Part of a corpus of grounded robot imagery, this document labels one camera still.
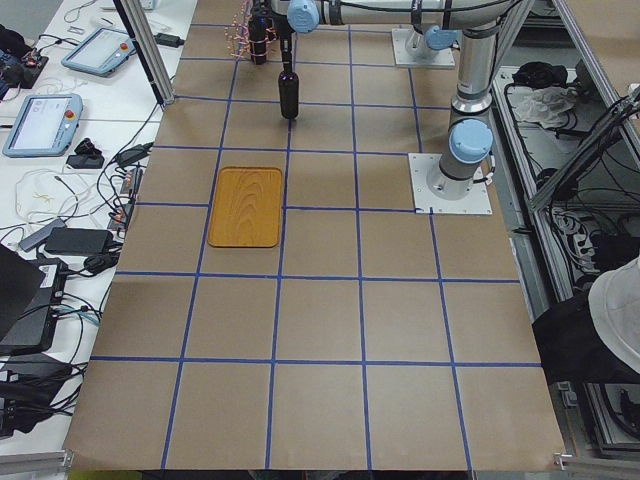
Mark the wooden tray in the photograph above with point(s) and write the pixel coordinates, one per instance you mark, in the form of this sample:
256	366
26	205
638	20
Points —
247	208

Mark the aluminium frame post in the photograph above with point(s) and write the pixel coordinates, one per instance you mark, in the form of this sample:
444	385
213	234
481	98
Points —
139	31

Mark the teach pendant far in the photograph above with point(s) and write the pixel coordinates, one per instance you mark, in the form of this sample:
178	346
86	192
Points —
101	53

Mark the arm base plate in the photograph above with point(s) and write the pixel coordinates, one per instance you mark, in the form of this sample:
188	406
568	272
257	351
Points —
443	60
435	193

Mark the teach pendant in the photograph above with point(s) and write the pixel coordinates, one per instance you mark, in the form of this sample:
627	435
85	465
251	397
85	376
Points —
45	126
101	53

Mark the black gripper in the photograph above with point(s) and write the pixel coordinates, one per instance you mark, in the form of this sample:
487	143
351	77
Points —
285	26

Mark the black power adapter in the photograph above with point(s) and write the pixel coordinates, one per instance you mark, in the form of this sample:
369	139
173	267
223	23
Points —
168	40

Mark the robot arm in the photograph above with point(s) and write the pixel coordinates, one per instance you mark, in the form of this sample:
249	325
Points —
479	24
427	40

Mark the dark wine bottle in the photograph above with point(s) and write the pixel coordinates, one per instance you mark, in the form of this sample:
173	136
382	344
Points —
258	37
288	85

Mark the teach pendant near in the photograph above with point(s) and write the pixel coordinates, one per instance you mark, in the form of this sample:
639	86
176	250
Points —
45	126

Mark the copper wire bottle basket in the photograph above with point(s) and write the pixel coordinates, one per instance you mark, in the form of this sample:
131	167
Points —
237	33

